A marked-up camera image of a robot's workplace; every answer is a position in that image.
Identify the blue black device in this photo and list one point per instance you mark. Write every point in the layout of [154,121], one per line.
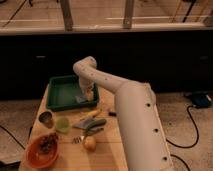
[200,100]

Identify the yellow onion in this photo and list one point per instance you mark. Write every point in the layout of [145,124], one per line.
[89,143]

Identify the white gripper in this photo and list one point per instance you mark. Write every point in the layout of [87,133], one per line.
[86,85]

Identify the orange bowl with food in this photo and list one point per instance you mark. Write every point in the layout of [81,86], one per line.
[42,152]

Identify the green plastic tray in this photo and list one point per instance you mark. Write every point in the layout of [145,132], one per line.
[64,93]

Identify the yellow blue sponge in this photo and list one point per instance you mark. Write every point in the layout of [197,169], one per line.
[85,97]

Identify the green cucumber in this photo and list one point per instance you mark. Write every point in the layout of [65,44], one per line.
[95,123]

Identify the yellow handled knife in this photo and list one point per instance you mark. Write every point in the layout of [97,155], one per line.
[86,119]

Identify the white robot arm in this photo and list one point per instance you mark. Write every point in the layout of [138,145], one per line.
[143,137]

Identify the black brush wooden block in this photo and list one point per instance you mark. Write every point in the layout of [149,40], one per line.
[112,114]

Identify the green plastic cup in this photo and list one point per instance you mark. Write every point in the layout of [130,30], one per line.
[62,125]

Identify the metal cup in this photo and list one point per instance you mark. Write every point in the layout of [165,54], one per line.
[46,119]

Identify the metal spoon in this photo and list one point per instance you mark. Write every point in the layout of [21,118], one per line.
[79,139]

